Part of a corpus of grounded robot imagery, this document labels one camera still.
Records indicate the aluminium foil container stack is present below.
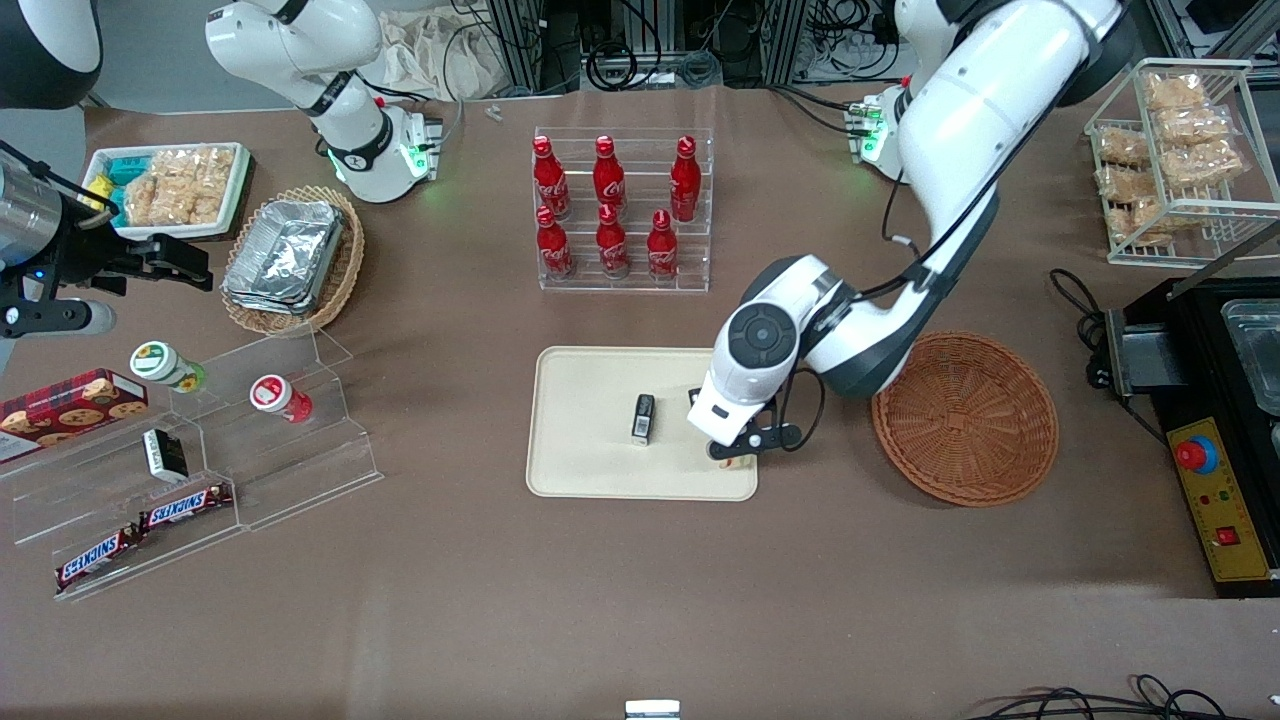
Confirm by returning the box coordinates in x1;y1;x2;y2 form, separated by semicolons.
222;199;346;317

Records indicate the rice cracker snack pack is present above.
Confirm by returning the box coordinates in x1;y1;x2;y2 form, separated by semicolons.
1145;72;1208;113
1095;125;1151;167
198;148;237;216
1155;105;1233;148
1105;197;1168;247
1098;165;1161;203
158;150;203;223
1165;140;1247;191
125;165;163;226

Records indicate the green sunflower lidded cup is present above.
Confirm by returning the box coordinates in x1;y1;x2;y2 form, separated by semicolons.
130;341;207;393

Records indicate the clear acrylic stepped shelf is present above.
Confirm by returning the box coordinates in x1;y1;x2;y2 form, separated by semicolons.
0;325;384;603

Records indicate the black white snack box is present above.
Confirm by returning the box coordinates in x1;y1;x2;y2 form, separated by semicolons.
142;429;190;484

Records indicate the oval light wicker basket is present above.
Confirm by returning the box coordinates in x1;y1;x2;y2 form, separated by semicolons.
220;186;366;338

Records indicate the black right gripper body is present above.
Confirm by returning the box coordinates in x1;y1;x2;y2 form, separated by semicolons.
15;222;151;301

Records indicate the black cable bundle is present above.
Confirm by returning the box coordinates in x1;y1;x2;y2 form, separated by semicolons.
965;675;1280;720

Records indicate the white wire rack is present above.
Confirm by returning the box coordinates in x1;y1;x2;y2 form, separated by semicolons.
1085;58;1280;267

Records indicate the yellow control panel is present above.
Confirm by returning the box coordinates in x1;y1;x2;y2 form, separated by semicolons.
1166;418;1273;583

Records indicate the steel pan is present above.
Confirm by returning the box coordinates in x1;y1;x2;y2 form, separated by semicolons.
1220;298;1280;416

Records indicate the round brown wicker basket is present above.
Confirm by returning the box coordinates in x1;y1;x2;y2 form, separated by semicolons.
871;332;1059;508

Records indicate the white cloth bag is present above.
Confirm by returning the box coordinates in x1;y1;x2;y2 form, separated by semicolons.
375;10;521;101

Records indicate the beige plastic tray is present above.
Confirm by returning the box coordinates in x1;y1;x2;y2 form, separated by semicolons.
526;346;759;501

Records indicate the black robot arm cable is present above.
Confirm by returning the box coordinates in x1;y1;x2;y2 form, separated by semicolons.
878;175;1001;301

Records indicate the Snickers chocolate bar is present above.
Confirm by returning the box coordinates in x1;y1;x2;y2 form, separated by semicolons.
137;483;234;532
54;527;143;593

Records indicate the red lidded yogurt cup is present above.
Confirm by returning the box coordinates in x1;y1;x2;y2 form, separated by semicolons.
249;374;314;424

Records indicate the aluminium frame rack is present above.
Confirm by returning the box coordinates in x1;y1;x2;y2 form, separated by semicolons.
485;0;811;96

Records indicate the black appliance power cable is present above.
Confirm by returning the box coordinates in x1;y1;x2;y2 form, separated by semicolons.
1050;268;1166;441

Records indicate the white rectangular snack tray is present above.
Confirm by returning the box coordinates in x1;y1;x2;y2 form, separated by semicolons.
82;143;251;241

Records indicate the clear acrylic bottle rack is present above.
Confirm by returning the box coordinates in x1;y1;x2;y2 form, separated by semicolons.
533;127;715;294

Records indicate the red cola bottle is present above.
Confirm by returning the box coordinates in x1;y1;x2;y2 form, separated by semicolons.
670;136;702;223
593;135;627;211
532;136;571;221
536;206;576;281
596;204;631;279
647;210;680;281

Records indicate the red tartan cookie box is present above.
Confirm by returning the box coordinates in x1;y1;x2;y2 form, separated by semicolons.
0;369;149;464

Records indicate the black countertop appliance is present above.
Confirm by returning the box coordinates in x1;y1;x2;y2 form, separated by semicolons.
1105;275;1280;599

